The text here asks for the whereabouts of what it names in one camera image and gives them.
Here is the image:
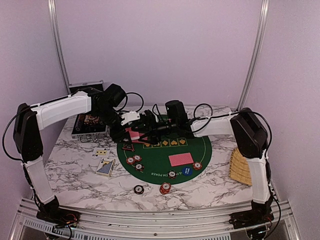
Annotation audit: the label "round green poker mat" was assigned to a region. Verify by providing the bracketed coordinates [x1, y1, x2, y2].
[117, 133, 213, 185]

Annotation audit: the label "aluminium frame post right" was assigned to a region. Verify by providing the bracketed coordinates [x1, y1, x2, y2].
[236, 0, 270, 110]

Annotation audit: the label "card deck box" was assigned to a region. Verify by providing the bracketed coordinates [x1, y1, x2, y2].
[95, 157, 116, 177]

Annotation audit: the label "blue small blind button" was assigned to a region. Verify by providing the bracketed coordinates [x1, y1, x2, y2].
[181, 166, 193, 176]

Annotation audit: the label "aluminium frame post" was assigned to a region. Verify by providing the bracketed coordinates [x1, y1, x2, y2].
[236, 0, 270, 110]
[47, 0, 70, 91]

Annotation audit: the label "woven bamboo basket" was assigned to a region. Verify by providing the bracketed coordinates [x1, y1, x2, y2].
[229, 147, 252, 186]

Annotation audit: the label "red playing card deck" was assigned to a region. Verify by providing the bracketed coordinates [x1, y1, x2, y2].
[125, 128, 141, 142]

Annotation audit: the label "red five chip stack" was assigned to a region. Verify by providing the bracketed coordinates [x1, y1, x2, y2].
[159, 182, 171, 195]

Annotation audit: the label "aluminium poker case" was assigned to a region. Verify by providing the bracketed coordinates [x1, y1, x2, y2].
[68, 80, 107, 143]

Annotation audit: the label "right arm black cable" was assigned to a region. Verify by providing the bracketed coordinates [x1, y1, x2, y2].
[151, 103, 273, 156]

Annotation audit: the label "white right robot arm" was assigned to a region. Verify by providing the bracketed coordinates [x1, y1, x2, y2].
[132, 100, 273, 229]

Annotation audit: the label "face up card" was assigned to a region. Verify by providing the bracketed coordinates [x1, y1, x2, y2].
[92, 147, 110, 158]

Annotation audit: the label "triangular all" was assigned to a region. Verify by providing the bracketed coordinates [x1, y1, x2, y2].
[122, 144, 135, 152]

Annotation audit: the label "red chips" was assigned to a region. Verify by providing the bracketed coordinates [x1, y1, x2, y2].
[126, 155, 142, 165]
[192, 162, 203, 171]

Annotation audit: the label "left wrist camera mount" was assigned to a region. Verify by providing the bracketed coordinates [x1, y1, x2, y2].
[120, 111, 140, 126]

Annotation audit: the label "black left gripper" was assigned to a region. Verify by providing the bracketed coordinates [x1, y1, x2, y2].
[94, 106, 132, 145]

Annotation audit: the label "aluminium front rail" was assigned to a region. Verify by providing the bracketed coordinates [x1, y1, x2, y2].
[7, 198, 302, 240]

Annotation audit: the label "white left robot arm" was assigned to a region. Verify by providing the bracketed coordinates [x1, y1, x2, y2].
[13, 83, 130, 223]

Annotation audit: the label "aluminium frame post left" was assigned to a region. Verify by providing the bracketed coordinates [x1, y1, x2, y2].
[47, 0, 70, 91]

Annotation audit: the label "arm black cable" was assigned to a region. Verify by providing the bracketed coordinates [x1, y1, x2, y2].
[2, 92, 145, 163]
[151, 103, 273, 156]

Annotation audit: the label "dealt card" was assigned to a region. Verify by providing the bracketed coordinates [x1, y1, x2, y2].
[168, 152, 194, 167]

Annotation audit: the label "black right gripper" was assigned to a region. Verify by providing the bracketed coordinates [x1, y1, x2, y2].
[131, 116, 178, 146]

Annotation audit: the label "black hundred chip stack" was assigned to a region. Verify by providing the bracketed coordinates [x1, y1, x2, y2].
[133, 185, 145, 195]

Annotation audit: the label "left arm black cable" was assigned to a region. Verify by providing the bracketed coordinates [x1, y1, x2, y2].
[2, 92, 145, 163]

